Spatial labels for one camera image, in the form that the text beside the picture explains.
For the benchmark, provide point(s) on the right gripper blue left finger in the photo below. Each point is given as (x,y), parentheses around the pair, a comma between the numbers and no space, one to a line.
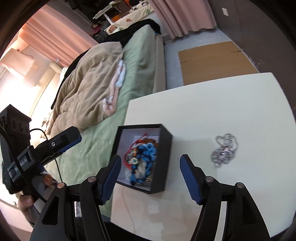
(57,219)

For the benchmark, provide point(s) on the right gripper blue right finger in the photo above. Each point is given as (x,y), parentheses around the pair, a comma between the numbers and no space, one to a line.
(243,219)

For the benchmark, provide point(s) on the black jewelry box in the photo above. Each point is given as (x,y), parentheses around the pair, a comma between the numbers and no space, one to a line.
(145,152)

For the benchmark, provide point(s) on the person's left hand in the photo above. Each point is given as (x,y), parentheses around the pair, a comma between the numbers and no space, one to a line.
(26,202)

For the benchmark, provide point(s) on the beige blanket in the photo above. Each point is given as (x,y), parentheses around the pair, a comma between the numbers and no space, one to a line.
(89,94)

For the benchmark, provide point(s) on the pink curtain by window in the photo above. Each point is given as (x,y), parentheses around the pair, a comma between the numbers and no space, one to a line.
(55,36)

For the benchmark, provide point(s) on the flattened brown cardboard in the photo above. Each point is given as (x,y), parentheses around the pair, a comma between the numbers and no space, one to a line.
(214,61)

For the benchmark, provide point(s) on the green bed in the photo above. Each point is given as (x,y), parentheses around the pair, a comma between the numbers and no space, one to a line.
(137,80)

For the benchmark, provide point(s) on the black garment on bed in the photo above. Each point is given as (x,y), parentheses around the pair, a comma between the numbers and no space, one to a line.
(123,37)

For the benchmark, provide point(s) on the white folding table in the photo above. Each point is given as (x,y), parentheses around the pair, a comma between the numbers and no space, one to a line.
(120,8)

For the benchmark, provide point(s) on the floral patterned bedding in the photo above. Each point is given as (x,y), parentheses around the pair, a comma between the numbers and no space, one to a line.
(137,13)

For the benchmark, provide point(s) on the pink curtain near wall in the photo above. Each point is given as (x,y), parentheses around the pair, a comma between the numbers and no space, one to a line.
(184,16)

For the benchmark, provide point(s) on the white wall switch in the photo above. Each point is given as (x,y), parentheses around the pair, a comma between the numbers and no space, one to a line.
(225,12)

